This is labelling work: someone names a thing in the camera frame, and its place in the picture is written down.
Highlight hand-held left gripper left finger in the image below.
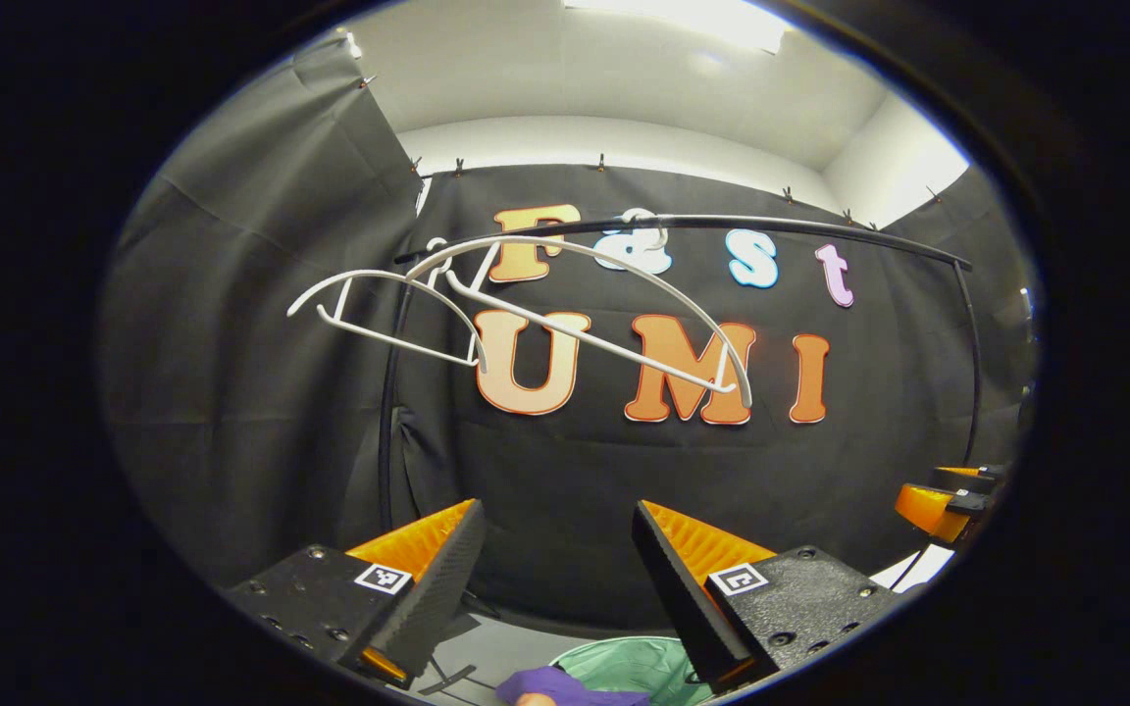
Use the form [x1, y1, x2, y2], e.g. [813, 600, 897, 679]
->
[227, 498, 486, 689]

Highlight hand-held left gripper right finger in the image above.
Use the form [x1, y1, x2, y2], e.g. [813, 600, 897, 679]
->
[632, 500, 904, 694]

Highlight green mesh laundry hamper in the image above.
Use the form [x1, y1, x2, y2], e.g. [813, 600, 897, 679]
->
[550, 635, 720, 706]

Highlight purple corduroy jacket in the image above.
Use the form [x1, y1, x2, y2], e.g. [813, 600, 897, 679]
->
[496, 667, 654, 706]

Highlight white plastic clothes hanger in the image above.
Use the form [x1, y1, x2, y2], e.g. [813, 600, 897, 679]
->
[406, 209, 754, 410]
[286, 238, 489, 374]

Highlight black backdrop cloth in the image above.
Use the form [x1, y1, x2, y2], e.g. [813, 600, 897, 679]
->
[99, 34, 1039, 633]

